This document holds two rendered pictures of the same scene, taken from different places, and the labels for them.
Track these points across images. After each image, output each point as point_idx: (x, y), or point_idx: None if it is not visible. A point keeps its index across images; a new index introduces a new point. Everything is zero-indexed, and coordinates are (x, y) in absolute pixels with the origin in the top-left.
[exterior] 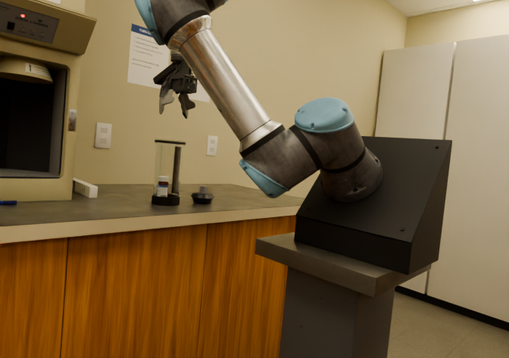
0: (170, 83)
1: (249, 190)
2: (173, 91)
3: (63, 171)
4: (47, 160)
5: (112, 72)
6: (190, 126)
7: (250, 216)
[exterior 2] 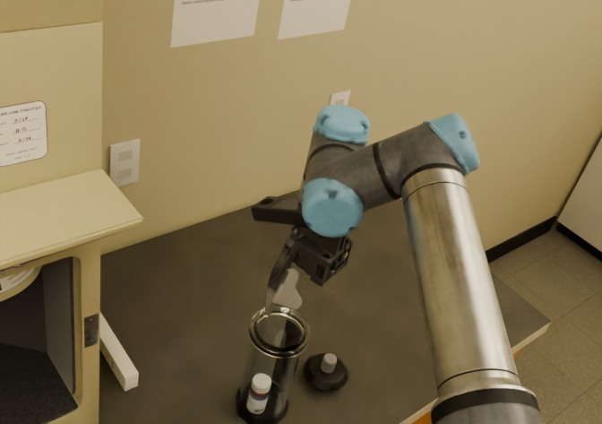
0: (292, 258)
1: (401, 228)
2: (297, 277)
3: (80, 386)
4: (42, 337)
5: (138, 38)
6: (297, 90)
7: (409, 422)
